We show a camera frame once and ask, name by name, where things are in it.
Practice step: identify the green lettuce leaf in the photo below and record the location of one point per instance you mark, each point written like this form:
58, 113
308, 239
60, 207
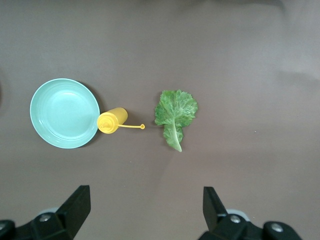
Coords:
175, 110

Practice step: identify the yellow mustard squeeze bottle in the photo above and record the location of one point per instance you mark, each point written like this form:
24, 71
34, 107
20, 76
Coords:
111, 120

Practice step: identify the mint green plate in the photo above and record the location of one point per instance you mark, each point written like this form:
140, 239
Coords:
65, 113

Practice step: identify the brown table cover cloth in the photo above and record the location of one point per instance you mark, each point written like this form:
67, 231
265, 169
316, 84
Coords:
160, 50

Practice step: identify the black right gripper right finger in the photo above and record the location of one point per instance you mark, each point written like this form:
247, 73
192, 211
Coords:
215, 215

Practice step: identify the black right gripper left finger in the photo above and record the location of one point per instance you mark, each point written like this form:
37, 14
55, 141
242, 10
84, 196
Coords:
72, 215

